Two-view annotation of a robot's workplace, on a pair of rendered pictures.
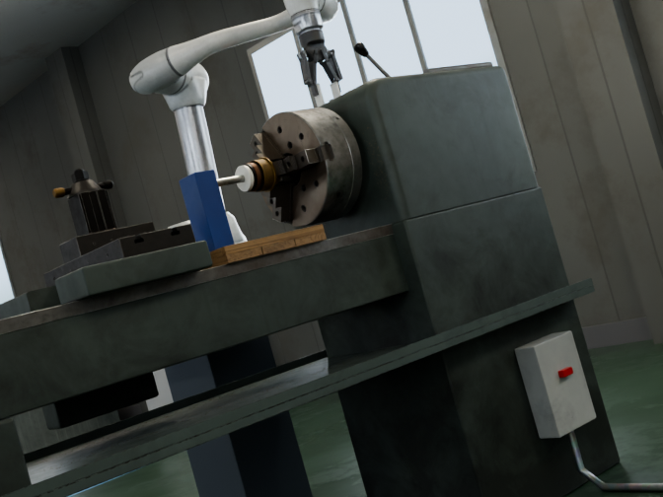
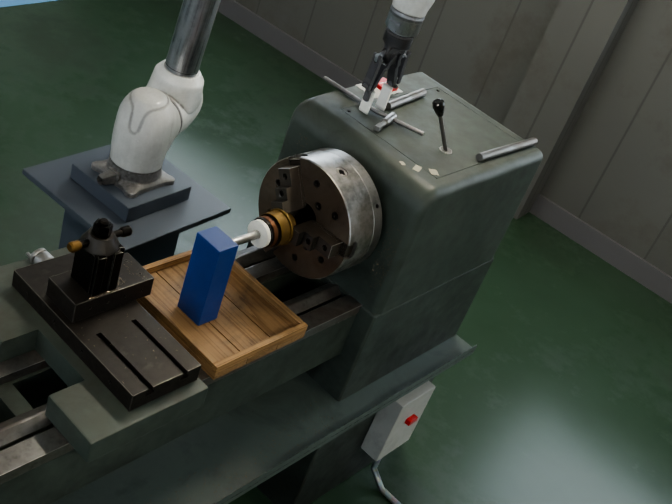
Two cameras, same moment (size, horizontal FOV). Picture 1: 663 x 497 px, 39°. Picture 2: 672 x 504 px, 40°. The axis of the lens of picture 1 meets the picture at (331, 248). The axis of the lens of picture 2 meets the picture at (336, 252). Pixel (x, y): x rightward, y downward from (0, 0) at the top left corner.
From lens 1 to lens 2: 177 cm
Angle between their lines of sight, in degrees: 40
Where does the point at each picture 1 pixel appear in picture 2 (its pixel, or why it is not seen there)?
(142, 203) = not seen: outside the picture
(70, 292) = (63, 429)
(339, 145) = (364, 243)
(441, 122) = (460, 223)
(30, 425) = not seen: outside the picture
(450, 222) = (408, 308)
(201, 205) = (209, 279)
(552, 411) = (382, 446)
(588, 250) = (477, 72)
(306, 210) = (295, 261)
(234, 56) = not seen: outside the picture
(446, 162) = (439, 258)
